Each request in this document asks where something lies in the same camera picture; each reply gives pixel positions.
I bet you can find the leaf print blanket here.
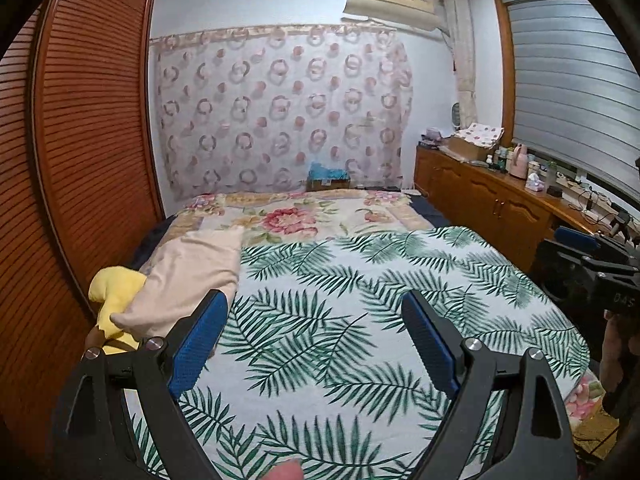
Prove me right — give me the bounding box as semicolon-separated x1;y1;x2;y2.
125;225;593;480

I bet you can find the grey window blind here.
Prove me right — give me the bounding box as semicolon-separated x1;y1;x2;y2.
504;0;640;193

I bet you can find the wooden sideboard cabinet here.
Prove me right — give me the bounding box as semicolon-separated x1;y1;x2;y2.
414;142;640;273

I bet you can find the person's right hand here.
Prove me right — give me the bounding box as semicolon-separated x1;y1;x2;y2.
600;310;632;413

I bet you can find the yellow plush toy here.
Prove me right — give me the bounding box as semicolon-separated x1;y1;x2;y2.
85;266;148;356

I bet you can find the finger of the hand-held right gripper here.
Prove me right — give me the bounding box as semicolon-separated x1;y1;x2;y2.
554;226;640;276
533;240;604;312

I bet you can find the wooden louvered wardrobe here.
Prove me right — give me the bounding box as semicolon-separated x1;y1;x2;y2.
0;0;166;480

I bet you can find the black cable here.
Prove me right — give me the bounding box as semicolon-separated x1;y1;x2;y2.
575;187;616;221

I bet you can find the peach printed t-shirt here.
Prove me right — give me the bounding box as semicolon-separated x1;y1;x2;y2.
109;225;246;338

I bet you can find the cream air conditioner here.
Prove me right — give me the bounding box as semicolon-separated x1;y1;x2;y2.
342;0;446;33

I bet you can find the low cardboard box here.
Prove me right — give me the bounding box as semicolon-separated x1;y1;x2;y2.
306;176;351;193

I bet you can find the person's left hand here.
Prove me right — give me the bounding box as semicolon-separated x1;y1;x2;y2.
267;457;303;480

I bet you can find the circle print wall cloth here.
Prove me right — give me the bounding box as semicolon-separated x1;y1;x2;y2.
150;25;415;197

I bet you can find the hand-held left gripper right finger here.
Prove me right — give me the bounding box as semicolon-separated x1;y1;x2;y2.
401;289;578;480

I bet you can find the tied beige curtain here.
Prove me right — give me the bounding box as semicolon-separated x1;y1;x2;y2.
442;0;478;128

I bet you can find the open cardboard box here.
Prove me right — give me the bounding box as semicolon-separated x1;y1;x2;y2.
442;136;493;162

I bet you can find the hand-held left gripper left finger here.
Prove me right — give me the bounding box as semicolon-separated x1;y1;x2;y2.
52;289;229;480

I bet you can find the floral blanket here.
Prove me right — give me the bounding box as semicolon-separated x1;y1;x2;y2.
127;197;453;271
172;191;608;431

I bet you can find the wooden window frame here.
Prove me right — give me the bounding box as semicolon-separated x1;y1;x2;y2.
492;0;581;148

